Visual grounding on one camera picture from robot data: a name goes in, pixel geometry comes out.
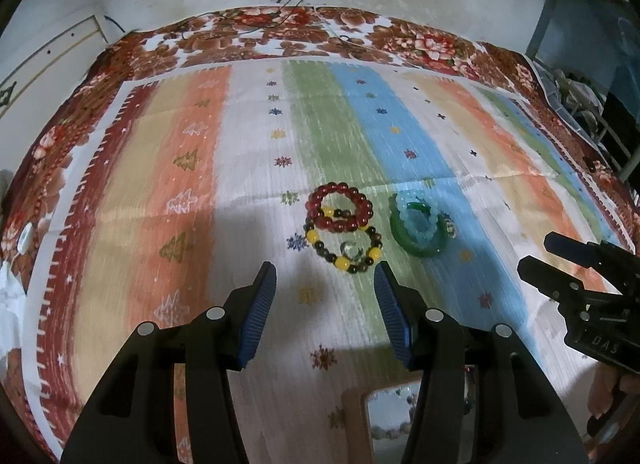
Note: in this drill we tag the pile of clothes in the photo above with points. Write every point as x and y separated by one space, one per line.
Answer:
580 99

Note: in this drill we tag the person's right hand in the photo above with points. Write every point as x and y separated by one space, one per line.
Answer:
607 394

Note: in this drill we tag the mirrored jewelry box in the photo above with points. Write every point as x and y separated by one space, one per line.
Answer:
380 409

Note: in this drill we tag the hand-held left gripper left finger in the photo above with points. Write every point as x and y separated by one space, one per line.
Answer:
257 311

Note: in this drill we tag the white door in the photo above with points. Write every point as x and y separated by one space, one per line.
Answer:
45 59

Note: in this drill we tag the red floral blanket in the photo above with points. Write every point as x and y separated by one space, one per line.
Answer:
350 34

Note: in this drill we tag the small white device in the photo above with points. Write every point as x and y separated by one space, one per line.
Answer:
25 239

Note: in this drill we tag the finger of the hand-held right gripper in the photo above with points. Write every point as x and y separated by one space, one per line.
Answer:
545 276
570 249

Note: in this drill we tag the blue metal rack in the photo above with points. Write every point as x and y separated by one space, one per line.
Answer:
560 4

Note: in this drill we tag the green jade bangle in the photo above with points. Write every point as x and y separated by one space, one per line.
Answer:
400 234

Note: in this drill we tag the striped patterned cloth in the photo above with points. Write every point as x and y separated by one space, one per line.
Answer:
250 154

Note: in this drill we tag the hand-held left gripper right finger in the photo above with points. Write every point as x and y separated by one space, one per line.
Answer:
395 311

